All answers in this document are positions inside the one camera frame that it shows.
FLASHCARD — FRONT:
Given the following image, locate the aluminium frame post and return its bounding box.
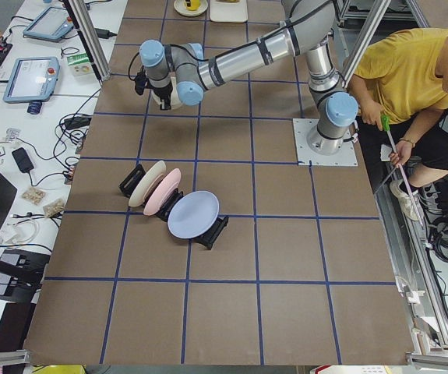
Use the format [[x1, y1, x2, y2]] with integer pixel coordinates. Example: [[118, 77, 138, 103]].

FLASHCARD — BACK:
[[62, 0, 111, 82]]

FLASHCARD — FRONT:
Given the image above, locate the cream round plate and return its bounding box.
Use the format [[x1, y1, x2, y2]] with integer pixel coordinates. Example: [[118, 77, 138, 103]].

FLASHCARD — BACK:
[[174, 0, 208, 17]]

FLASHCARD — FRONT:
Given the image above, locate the black dish rack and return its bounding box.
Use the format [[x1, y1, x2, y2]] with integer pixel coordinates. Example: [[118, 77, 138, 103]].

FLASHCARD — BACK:
[[118, 164, 229, 250]]

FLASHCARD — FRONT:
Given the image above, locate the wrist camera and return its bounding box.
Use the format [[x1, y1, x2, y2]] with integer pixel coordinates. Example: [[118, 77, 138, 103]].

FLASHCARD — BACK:
[[134, 69, 147, 96]]

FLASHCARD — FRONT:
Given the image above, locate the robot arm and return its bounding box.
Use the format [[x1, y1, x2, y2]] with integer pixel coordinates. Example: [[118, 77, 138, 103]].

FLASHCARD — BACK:
[[134, 1, 358, 155]]

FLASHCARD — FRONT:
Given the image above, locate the beige ceramic bowl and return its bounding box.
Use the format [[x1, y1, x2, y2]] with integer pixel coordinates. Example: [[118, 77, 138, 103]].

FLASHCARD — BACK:
[[152, 76, 182, 110]]

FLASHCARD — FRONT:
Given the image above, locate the green handled stick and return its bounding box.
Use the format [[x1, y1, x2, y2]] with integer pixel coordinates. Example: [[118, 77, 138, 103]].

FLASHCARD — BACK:
[[380, 114, 425, 230]]

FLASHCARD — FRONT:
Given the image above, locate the cream rectangular tray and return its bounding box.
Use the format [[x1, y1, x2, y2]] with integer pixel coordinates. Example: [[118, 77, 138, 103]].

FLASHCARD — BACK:
[[210, 0, 248, 23]]

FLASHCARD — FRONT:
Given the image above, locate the green white box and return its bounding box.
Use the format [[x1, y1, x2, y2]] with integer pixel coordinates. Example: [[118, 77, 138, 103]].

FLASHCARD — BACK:
[[66, 53, 93, 76]]

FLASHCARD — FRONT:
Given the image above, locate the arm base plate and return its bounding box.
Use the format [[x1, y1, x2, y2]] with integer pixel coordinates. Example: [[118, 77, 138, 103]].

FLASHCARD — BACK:
[[292, 118, 358, 167]]

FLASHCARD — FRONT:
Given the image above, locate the cream plate in rack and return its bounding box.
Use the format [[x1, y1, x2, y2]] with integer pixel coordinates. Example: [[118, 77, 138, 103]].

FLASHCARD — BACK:
[[129, 161, 166, 207]]

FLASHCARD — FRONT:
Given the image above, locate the light blue plate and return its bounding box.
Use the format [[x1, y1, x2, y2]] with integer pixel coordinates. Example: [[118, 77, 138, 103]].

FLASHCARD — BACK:
[[168, 191, 220, 239]]

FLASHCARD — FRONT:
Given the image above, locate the black phone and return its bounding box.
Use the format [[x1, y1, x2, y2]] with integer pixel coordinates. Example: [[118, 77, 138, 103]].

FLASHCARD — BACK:
[[12, 147, 34, 173]]

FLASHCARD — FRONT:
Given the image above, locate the yellow lemon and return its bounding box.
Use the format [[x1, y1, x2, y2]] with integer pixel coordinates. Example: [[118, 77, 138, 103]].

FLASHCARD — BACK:
[[184, 0, 201, 12]]

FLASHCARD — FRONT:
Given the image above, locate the pink plate in rack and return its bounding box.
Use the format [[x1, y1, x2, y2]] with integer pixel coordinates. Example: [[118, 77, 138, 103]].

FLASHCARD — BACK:
[[143, 168, 182, 216]]

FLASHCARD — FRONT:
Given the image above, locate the person in yellow shirt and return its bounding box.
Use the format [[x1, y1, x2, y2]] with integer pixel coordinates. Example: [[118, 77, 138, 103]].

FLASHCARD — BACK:
[[348, 27, 448, 221]]

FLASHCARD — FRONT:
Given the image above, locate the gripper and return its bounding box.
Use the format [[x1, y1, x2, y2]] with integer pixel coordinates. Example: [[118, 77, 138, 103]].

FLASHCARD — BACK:
[[150, 77, 172, 111]]

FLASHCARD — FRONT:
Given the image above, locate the far teach pendant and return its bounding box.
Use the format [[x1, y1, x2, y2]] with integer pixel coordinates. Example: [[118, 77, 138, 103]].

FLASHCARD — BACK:
[[23, 6, 74, 42]]

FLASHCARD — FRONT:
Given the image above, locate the teach pendant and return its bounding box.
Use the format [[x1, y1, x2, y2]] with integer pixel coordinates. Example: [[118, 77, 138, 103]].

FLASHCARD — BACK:
[[23, 6, 74, 42], [3, 57, 60, 104]]

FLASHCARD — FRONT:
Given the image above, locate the near teach pendant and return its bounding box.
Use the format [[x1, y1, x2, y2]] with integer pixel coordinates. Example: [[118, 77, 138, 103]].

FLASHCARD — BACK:
[[3, 57, 60, 104]]

